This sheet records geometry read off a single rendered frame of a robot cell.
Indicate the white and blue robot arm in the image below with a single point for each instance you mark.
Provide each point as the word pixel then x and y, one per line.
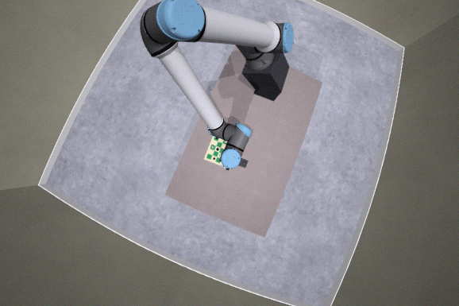
pixel 170 21

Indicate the green and cream chessboard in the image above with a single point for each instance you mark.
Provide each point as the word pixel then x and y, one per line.
pixel 212 152

